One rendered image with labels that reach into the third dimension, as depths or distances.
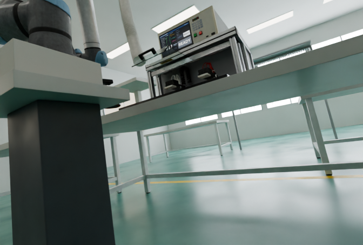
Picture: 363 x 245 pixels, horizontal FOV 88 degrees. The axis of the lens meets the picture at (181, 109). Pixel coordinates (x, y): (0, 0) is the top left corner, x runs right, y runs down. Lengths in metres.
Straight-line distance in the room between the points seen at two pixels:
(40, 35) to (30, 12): 0.08
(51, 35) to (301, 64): 0.77
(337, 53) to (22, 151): 0.91
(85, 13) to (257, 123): 6.89
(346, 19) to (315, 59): 7.34
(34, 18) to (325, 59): 0.88
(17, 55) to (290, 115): 7.19
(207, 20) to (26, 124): 1.08
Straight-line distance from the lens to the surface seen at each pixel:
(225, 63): 1.31
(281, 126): 7.37
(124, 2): 3.18
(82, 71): 0.66
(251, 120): 7.47
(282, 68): 0.71
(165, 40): 1.44
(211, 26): 1.29
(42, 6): 0.78
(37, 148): 0.58
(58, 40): 0.71
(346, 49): 0.73
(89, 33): 1.04
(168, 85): 1.23
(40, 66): 0.60
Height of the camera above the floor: 0.56
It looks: 8 degrees up
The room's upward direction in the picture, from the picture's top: 10 degrees counter-clockwise
